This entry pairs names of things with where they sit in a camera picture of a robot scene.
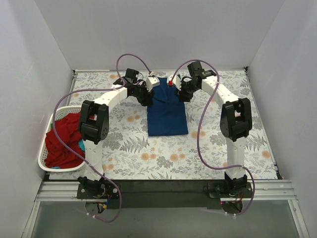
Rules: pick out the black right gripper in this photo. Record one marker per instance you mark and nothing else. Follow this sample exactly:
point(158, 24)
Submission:
point(183, 94)

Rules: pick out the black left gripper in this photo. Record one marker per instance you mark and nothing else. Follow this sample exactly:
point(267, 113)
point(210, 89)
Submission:
point(146, 96)

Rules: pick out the dark blue t shirt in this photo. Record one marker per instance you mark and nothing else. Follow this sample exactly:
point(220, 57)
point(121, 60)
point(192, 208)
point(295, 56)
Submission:
point(167, 116)

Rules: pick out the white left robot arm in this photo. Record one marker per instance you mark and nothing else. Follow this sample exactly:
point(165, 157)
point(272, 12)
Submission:
point(94, 126)

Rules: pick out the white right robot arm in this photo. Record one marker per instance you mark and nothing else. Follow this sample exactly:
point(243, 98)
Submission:
point(235, 119)

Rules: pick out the floral patterned table cloth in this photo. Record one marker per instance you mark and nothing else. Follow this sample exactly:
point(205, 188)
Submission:
point(128, 152)

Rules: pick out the teal t shirt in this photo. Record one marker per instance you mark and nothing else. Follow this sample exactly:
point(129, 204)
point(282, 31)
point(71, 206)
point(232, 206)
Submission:
point(59, 155)

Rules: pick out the white plastic laundry basket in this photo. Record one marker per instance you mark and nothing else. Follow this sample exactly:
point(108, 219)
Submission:
point(42, 158)

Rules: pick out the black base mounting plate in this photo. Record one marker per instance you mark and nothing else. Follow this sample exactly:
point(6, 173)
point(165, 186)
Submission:
point(163, 193)

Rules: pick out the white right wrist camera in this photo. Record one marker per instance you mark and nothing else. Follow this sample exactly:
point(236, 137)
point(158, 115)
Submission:
point(174, 81)

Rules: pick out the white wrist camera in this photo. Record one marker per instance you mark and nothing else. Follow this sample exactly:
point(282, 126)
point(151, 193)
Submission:
point(151, 82)
point(174, 81)

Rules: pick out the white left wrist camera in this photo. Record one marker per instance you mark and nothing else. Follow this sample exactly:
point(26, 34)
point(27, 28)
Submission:
point(151, 82)

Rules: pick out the aluminium frame rail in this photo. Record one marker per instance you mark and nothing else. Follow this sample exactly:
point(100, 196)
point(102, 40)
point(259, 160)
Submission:
point(264, 190)

